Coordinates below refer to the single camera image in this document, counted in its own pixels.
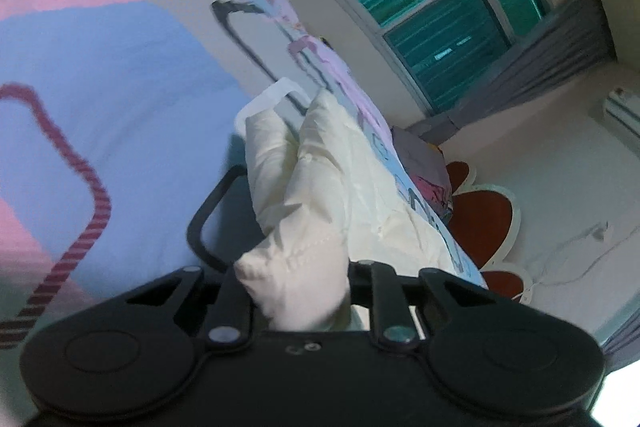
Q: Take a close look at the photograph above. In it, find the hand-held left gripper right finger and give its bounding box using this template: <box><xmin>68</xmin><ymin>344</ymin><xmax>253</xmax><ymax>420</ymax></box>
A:
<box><xmin>350</xmin><ymin>260</ymin><xmax>526</xmax><ymax>351</ymax></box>

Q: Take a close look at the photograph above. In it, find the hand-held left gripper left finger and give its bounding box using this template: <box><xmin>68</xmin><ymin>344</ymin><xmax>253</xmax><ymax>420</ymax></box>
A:
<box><xmin>100</xmin><ymin>264</ymin><xmax>256</xmax><ymax>344</ymax></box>

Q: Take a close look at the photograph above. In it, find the cream white padded jacket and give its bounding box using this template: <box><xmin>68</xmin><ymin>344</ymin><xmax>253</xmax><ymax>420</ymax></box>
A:
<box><xmin>234</xmin><ymin>92</ymin><xmax>488</xmax><ymax>334</ymax></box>

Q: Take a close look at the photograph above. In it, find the pink patterned cloth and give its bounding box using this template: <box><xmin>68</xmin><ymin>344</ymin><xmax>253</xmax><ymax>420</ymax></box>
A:
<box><xmin>407</xmin><ymin>174</ymin><xmax>457</xmax><ymax>220</ymax></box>

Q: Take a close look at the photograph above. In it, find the red and white headboard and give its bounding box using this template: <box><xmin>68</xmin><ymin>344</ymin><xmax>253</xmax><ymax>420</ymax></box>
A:
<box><xmin>440</xmin><ymin>160</ymin><xmax>534</xmax><ymax>306</ymax></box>

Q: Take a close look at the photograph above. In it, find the pink pillow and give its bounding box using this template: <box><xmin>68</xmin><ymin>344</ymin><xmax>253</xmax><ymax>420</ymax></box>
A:
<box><xmin>250</xmin><ymin>0</ymin><xmax>397</xmax><ymax>142</ymax></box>

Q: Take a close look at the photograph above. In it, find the bed with patterned sheet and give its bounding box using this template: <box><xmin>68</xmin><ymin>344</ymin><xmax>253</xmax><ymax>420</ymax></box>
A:
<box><xmin>0</xmin><ymin>0</ymin><xmax>490</xmax><ymax>413</ymax></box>

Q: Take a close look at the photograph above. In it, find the grey curtain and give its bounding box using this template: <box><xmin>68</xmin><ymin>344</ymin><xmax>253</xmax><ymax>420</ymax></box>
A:
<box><xmin>407</xmin><ymin>0</ymin><xmax>617</xmax><ymax>142</ymax></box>

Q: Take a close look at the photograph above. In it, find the white air conditioner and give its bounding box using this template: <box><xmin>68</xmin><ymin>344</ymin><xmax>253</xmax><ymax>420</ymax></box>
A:
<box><xmin>602</xmin><ymin>86</ymin><xmax>640</xmax><ymax>134</ymax></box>

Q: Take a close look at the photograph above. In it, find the white cable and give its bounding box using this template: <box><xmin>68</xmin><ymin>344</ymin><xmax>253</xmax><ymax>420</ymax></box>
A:
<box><xmin>520</xmin><ymin>219</ymin><xmax>640</xmax><ymax>304</ymax></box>

